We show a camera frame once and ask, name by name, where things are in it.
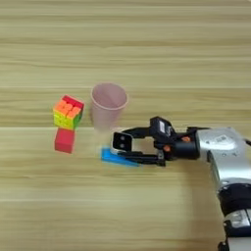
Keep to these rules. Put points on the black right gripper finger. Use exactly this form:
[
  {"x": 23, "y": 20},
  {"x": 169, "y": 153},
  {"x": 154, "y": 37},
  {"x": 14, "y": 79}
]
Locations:
[
  {"x": 139, "y": 132},
  {"x": 140, "y": 158}
]

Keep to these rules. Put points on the pink plastic cup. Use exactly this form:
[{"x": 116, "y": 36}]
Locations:
[{"x": 108, "y": 104}]

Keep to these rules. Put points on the red cube block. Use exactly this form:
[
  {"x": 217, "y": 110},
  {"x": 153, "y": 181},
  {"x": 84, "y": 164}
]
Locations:
[{"x": 65, "y": 140}]

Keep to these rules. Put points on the small white black-topped box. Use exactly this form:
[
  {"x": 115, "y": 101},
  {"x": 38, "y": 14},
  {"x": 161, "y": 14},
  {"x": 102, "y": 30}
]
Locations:
[{"x": 121, "y": 141}]

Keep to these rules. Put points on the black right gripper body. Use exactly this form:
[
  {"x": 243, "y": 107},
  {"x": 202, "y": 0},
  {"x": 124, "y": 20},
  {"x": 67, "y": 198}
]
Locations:
[{"x": 183, "y": 148}]

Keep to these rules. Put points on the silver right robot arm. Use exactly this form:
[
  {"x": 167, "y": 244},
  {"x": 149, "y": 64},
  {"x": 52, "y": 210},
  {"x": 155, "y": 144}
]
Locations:
[{"x": 228, "y": 163}]

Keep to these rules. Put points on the blue flat block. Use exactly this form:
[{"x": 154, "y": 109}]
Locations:
[{"x": 109, "y": 157}]

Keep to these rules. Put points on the multicolour puzzle cube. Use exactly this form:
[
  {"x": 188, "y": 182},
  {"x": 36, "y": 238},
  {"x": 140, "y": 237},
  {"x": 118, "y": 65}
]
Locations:
[{"x": 67, "y": 112}]

